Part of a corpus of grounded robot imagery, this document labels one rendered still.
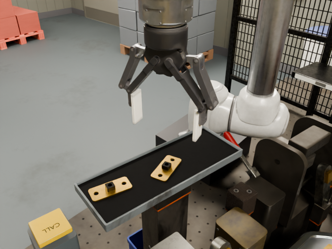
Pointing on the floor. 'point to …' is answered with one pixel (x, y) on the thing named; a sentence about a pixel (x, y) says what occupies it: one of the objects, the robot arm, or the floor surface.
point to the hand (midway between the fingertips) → (165, 124)
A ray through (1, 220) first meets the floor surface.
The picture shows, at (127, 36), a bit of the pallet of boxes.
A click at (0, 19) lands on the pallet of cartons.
